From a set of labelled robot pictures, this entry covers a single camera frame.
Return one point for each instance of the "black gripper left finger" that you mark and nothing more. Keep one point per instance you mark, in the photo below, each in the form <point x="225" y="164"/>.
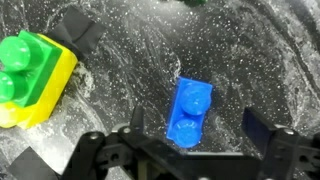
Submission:
<point x="90" y="150"/>

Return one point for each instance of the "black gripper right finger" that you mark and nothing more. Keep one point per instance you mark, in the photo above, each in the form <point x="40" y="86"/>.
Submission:
<point x="283" y="150"/>

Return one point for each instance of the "small blue toy block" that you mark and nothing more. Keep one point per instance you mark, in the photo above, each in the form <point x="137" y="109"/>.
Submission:
<point x="190" y="113"/>

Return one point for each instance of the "yellow toy block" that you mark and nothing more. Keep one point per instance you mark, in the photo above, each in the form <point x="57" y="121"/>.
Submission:
<point x="53" y="90"/>

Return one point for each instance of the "green toy block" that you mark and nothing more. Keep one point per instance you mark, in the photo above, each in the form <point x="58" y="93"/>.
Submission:
<point x="20" y="63"/>

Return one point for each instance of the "black tape piece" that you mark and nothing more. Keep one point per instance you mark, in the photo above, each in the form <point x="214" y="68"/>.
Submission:
<point x="31" y="165"/>
<point x="78" y="28"/>

